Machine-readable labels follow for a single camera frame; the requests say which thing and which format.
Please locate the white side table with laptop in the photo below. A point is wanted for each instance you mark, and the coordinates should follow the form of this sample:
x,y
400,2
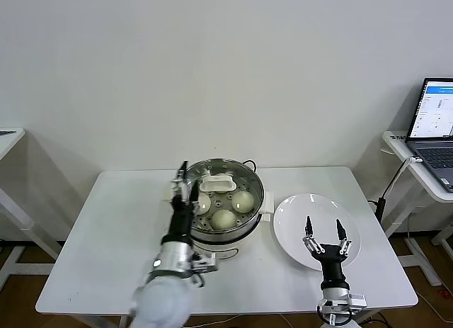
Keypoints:
x,y
400,147

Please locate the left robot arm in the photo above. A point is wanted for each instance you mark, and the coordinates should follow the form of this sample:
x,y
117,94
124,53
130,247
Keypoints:
x,y
166,285

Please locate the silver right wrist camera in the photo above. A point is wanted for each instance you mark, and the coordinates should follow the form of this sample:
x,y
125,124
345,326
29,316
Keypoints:
x,y
357,300

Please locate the grey open laptop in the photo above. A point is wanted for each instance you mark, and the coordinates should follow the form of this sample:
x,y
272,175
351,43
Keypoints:
x,y
435,154

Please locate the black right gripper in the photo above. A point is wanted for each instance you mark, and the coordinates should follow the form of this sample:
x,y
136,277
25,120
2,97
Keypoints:
x,y
331,262

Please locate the stainless steel steamer basket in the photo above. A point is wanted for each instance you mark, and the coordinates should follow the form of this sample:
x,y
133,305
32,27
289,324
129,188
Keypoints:
x,y
255,207

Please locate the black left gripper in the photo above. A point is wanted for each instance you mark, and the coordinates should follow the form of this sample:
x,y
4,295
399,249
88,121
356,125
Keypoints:
x,y
180,220

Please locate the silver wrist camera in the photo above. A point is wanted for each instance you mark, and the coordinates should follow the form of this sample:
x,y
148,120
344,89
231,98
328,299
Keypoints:
x,y
357,300
205,263

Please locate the white electric cooker base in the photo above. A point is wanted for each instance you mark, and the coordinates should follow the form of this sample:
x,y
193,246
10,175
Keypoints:
x,y
219,248

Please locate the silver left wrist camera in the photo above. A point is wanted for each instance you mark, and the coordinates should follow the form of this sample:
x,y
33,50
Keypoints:
x,y
205,263

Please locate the white round plate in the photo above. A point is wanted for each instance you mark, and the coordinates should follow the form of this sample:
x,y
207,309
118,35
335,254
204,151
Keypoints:
x,y
290,232

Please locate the white side table with tool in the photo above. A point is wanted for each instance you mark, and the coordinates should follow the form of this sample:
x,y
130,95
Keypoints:
x,y
14,140

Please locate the thin pen-like tool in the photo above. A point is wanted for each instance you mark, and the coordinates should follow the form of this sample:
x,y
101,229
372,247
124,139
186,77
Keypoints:
x,y
7,132

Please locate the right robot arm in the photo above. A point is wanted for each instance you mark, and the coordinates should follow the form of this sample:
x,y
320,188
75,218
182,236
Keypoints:
x,y
334,299

